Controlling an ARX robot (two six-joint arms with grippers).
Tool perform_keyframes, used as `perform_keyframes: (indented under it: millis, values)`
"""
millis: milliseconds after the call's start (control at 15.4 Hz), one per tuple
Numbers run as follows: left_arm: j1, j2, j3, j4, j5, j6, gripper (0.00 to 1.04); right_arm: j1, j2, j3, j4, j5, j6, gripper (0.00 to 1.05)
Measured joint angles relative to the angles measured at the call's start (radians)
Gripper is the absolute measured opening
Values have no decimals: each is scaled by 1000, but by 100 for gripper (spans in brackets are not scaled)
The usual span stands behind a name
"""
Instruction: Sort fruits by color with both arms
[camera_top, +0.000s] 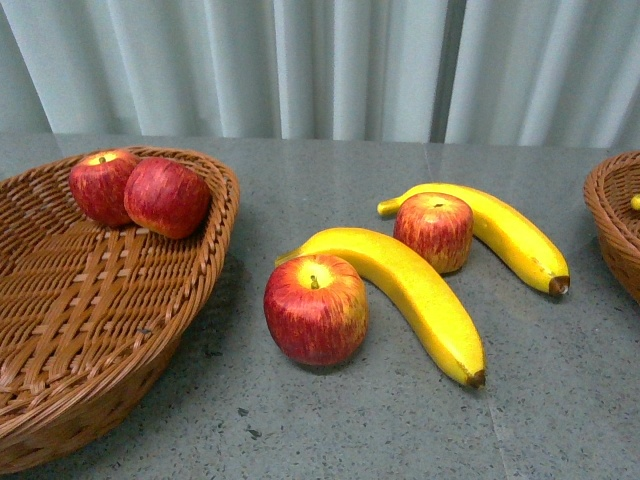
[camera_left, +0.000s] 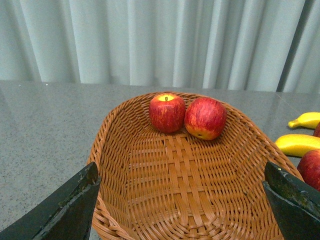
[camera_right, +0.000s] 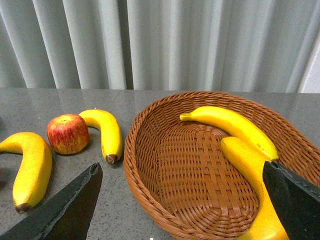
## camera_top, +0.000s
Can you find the red yellow apple front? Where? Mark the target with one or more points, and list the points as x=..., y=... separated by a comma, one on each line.
x=316, y=309

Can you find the red yellow apple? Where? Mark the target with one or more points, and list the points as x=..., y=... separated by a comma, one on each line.
x=438, y=227
x=316, y=309

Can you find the front yellow banana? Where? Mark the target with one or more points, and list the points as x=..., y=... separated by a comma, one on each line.
x=432, y=309

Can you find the yellow banana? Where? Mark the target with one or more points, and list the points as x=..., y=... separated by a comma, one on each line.
x=432, y=309
x=520, y=244

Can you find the dark red apple in basket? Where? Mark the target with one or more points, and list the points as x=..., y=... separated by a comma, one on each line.
x=166, y=197

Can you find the rear yellow banana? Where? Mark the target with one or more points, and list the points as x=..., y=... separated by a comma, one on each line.
x=520, y=244

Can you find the red apple back left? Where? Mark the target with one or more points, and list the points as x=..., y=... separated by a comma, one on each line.
x=98, y=182

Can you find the left brown wicker basket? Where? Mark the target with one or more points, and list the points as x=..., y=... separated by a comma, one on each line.
x=91, y=317

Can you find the brown wicker basket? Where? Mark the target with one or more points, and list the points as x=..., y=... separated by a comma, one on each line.
x=608, y=191
x=91, y=317

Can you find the grey pleated curtain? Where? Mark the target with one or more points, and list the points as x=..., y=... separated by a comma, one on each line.
x=527, y=73

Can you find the right brown wicker basket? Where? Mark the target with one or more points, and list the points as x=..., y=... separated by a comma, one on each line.
x=608, y=191

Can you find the yellow fruit in right basket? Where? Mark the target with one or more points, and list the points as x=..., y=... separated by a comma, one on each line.
x=635, y=202

